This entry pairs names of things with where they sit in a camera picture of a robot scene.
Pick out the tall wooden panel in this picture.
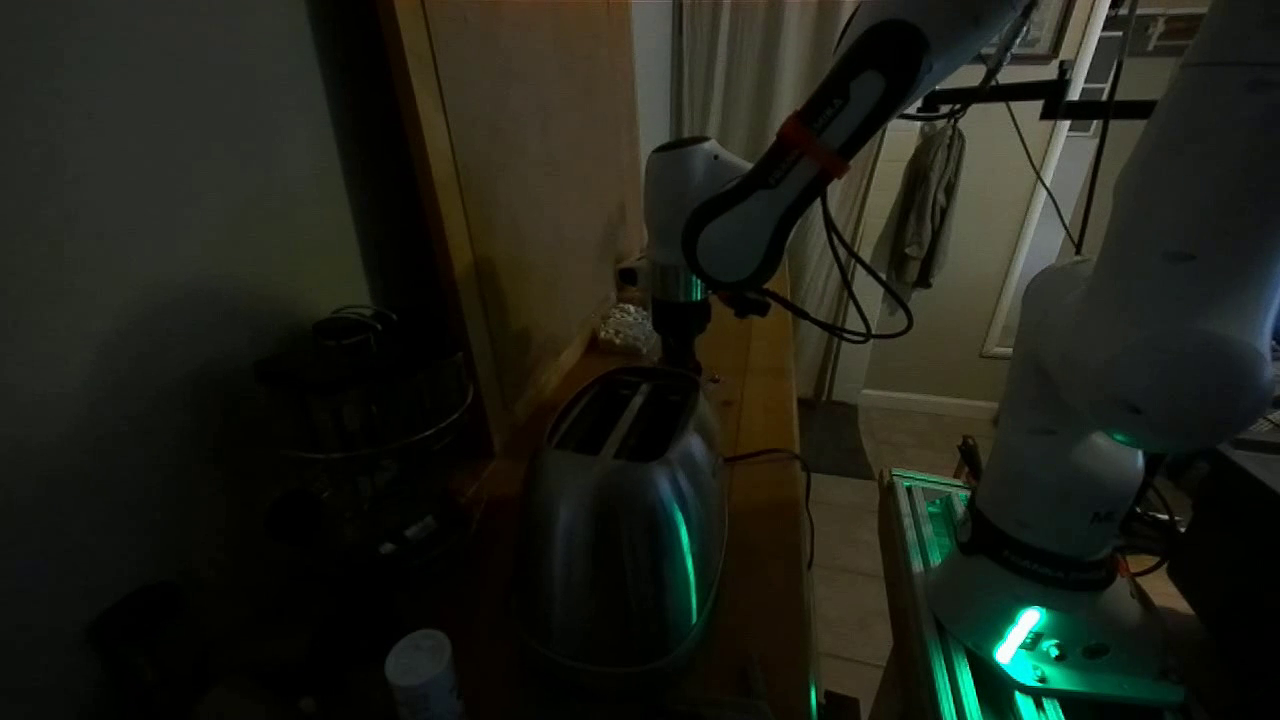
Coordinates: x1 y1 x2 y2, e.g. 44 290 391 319
380 0 650 462

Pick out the aluminium robot stand frame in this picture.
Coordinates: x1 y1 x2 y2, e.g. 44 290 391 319
866 464 1211 720

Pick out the framed wall picture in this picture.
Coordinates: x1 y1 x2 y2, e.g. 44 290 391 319
975 0 1081 69

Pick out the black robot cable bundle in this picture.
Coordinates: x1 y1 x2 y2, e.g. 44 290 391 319
759 179 925 351

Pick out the white cylindrical container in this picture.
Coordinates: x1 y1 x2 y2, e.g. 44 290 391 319
380 624 462 720

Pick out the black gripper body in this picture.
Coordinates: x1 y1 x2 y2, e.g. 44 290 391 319
650 302 712 385

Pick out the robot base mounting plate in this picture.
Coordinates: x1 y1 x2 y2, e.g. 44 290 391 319
919 555 1190 711

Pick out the silver two-slot toaster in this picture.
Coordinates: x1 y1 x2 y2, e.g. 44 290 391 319
514 359 732 676

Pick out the wrist camera with red cable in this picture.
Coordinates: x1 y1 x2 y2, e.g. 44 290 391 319
718 281 778 323

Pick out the white door frame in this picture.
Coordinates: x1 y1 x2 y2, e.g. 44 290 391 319
979 0 1134 366

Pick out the hanging grey towel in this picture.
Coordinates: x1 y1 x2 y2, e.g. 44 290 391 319
870 115 970 309

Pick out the black wall bracket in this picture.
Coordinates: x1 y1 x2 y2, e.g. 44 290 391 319
917 61 1167 127

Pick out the beige curtain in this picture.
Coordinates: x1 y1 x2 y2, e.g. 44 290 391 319
667 0 864 404

